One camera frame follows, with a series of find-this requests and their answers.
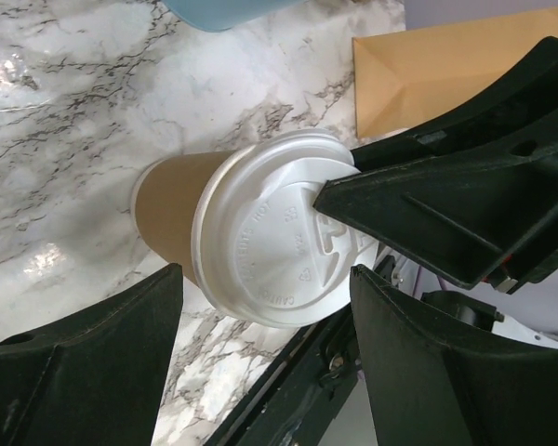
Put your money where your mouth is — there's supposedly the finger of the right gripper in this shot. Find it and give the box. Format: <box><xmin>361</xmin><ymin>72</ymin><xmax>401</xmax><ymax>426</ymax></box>
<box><xmin>313</xmin><ymin>36</ymin><xmax>558</xmax><ymax>294</ymax></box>

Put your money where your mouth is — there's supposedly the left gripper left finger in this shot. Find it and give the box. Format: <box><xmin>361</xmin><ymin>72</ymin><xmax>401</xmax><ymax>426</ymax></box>
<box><xmin>0</xmin><ymin>264</ymin><xmax>183</xmax><ymax>445</ymax></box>

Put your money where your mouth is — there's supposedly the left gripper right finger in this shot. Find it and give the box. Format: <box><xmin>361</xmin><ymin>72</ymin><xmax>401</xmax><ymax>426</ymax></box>
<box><xmin>350</xmin><ymin>265</ymin><xmax>558</xmax><ymax>445</ymax></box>

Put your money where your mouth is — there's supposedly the brown paper coffee cup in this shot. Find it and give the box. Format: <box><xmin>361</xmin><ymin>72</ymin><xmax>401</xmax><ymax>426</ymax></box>
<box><xmin>131</xmin><ymin>146</ymin><xmax>260</xmax><ymax>285</ymax></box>

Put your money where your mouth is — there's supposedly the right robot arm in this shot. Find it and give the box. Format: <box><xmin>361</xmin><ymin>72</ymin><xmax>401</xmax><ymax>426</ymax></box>
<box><xmin>314</xmin><ymin>36</ymin><xmax>558</xmax><ymax>346</ymax></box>

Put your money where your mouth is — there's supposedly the brown paper bag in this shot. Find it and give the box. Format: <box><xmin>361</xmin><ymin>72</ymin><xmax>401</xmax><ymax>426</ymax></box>
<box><xmin>352</xmin><ymin>7</ymin><xmax>558</xmax><ymax>138</ymax></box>

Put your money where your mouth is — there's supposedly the blue plastic cup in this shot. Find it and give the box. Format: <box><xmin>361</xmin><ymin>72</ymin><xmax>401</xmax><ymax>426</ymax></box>
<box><xmin>163</xmin><ymin>0</ymin><xmax>299</xmax><ymax>32</ymax></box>

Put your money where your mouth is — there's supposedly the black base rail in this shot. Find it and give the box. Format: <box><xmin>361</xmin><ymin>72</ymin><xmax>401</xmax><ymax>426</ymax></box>
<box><xmin>205</xmin><ymin>306</ymin><xmax>361</xmax><ymax>445</ymax></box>

